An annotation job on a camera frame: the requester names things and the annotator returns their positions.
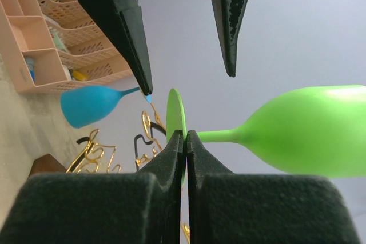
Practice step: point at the grey and blue stamp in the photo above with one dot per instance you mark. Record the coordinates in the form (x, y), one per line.
(30, 64)

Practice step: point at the peach plastic desk organizer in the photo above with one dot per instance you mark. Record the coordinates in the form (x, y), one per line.
(60, 37)

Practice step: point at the blue wine glass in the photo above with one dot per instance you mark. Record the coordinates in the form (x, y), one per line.
(87, 105)

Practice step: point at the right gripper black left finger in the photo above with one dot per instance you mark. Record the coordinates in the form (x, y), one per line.
(140, 207)

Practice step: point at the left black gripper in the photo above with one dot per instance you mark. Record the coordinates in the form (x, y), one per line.
(121, 22)

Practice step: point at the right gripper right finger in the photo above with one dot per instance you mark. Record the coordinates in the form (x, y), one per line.
(225, 207)

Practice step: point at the yellow round item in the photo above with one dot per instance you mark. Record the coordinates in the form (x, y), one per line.
(78, 76)

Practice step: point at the green wine glass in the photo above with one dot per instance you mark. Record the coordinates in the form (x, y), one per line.
(318, 130)

